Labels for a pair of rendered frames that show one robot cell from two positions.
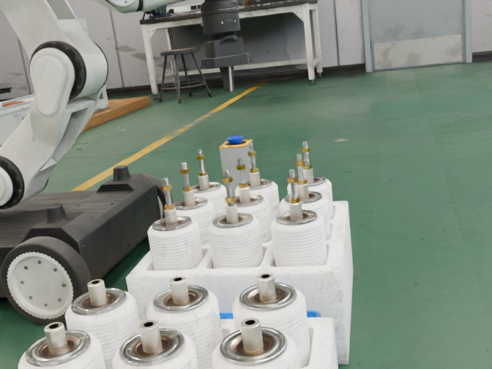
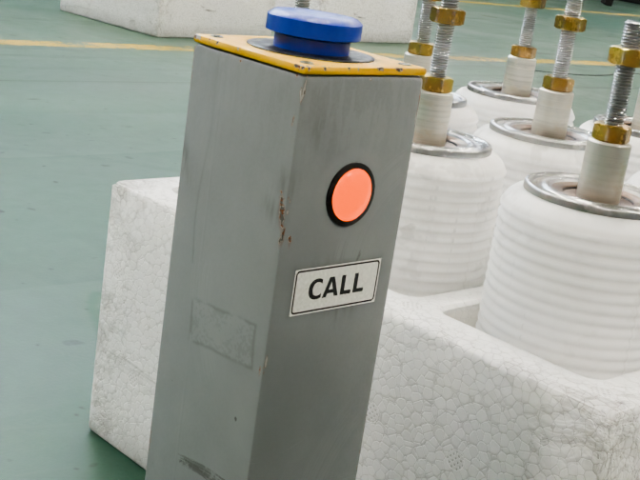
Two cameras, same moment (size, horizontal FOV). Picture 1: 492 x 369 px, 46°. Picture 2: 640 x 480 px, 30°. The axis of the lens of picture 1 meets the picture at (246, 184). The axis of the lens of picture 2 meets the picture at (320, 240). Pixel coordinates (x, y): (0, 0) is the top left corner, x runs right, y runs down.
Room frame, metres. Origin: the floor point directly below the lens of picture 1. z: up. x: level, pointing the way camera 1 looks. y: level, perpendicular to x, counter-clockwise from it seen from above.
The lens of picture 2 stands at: (1.85, 0.29, 0.38)
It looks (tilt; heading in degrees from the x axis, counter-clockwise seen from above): 16 degrees down; 211
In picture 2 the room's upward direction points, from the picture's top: 9 degrees clockwise
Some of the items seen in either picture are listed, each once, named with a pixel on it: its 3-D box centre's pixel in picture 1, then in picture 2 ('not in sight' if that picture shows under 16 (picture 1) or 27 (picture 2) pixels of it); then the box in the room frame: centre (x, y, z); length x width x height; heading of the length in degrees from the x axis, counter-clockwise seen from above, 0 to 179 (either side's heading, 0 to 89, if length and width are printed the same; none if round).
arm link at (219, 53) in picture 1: (222, 40); not in sight; (1.43, 0.01, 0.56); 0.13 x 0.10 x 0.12; 119
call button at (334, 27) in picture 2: (235, 140); (312, 37); (1.43, 0.01, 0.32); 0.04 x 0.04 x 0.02
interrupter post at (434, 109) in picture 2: (255, 179); (430, 118); (1.25, -0.02, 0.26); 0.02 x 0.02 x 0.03
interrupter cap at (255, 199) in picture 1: (245, 200); (548, 135); (1.13, 0.01, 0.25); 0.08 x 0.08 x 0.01
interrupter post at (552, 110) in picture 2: (244, 195); (551, 115); (1.13, 0.01, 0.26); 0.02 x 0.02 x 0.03
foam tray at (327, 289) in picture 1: (254, 274); (501, 368); (1.13, 0.01, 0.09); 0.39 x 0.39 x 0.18; 77
